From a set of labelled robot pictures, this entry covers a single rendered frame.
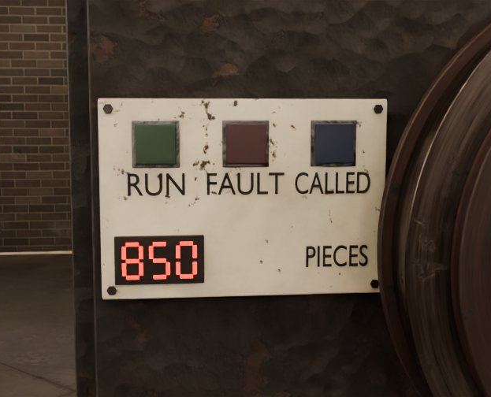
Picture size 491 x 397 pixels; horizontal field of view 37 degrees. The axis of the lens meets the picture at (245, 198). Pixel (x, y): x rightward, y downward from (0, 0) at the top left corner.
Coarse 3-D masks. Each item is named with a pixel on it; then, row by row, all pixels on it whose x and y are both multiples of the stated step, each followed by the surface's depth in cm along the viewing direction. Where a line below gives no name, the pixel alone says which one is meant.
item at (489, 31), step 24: (480, 48) 60; (456, 72) 60; (432, 96) 60; (408, 144) 60; (384, 192) 61; (384, 216) 60; (384, 240) 61; (384, 264) 61; (384, 288) 61; (384, 312) 62; (408, 360) 62
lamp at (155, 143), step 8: (136, 128) 64; (144, 128) 64; (152, 128) 64; (160, 128) 64; (168, 128) 64; (176, 128) 64; (136, 136) 64; (144, 136) 64; (152, 136) 64; (160, 136) 64; (168, 136) 64; (176, 136) 64; (136, 144) 64; (144, 144) 64; (152, 144) 64; (160, 144) 64; (168, 144) 64; (176, 144) 64; (136, 152) 64; (144, 152) 64; (152, 152) 64; (160, 152) 64; (168, 152) 64; (176, 152) 64; (136, 160) 64; (144, 160) 64; (152, 160) 64; (160, 160) 64; (168, 160) 64; (176, 160) 64
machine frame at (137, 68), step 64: (128, 0) 65; (192, 0) 65; (256, 0) 66; (320, 0) 66; (384, 0) 67; (448, 0) 68; (128, 64) 65; (192, 64) 66; (256, 64) 67; (320, 64) 67; (384, 64) 68; (128, 320) 68; (192, 320) 69; (256, 320) 69; (320, 320) 70; (384, 320) 71; (128, 384) 69; (192, 384) 69; (256, 384) 70; (320, 384) 71; (384, 384) 71
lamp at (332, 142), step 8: (320, 128) 65; (328, 128) 65; (336, 128) 65; (344, 128) 66; (352, 128) 66; (320, 136) 65; (328, 136) 65; (336, 136) 66; (344, 136) 66; (352, 136) 66; (320, 144) 65; (328, 144) 66; (336, 144) 66; (344, 144) 66; (352, 144) 66; (320, 152) 66; (328, 152) 66; (336, 152) 66; (344, 152) 66; (352, 152) 66; (320, 160) 66; (328, 160) 66; (336, 160) 66; (344, 160) 66; (352, 160) 66
